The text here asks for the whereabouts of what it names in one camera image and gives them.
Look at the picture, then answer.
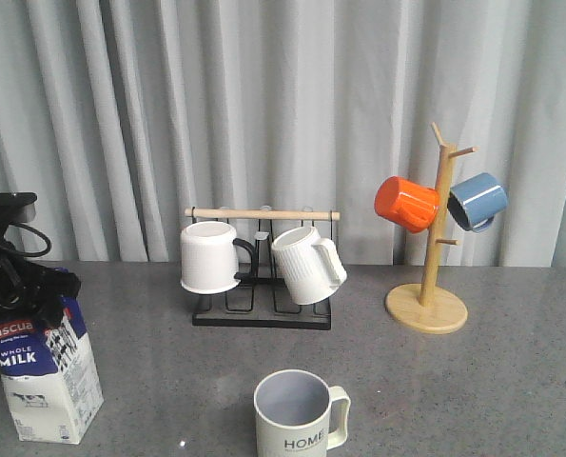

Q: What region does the orange mug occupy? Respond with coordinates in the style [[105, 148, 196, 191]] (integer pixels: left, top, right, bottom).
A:
[[374, 176, 439, 233]]

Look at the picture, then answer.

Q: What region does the grey curtain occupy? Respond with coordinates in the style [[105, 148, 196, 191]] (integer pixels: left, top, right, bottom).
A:
[[0, 1, 566, 267]]

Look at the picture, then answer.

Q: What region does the blue mug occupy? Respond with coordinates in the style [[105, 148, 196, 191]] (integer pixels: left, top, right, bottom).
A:
[[447, 172, 508, 232]]

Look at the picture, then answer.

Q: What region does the blue white milk carton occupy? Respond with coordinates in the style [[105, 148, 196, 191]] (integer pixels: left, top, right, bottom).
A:
[[0, 297, 103, 445]]

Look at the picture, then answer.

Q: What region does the white mug black handle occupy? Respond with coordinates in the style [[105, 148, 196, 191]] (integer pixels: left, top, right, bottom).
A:
[[181, 221, 258, 294]]

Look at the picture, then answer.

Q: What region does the white ribbed mug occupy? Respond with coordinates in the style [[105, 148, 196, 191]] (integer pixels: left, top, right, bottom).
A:
[[272, 226, 347, 305]]

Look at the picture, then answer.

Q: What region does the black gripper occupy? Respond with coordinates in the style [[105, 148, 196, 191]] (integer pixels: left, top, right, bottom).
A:
[[0, 192, 81, 328]]

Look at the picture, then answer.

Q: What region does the cream HOME mug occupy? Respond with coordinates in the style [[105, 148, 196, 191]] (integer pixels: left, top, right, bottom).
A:
[[253, 369, 351, 456]]

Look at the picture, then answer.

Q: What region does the black wire mug rack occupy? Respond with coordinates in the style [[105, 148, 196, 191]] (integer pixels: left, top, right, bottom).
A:
[[185, 206, 340, 330]]

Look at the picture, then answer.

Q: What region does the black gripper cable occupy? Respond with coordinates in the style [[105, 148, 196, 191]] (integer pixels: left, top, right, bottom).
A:
[[6, 222, 53, 259]]

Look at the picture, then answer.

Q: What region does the wooden mug tree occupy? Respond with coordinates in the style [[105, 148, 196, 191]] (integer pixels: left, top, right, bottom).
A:
[[385, 123, 477, 334]]

